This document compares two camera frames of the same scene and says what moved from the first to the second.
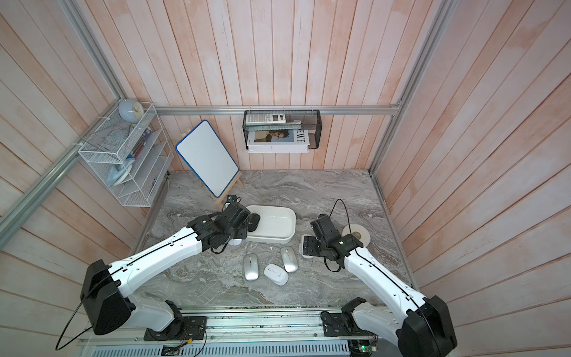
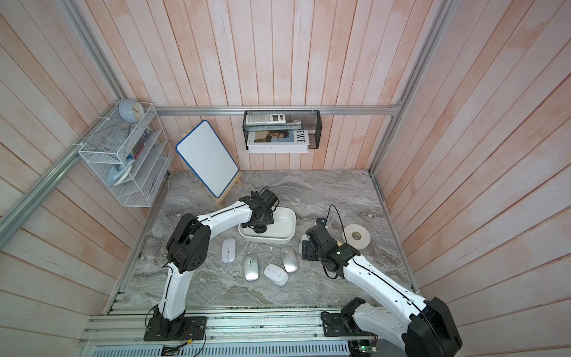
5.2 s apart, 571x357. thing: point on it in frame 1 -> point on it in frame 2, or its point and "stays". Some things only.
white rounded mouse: x=289 y=259 stays
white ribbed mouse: x=276 y=274 stays
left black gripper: x=242 y=232 -> x=269 y=219
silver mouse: x=251 y=271 stays
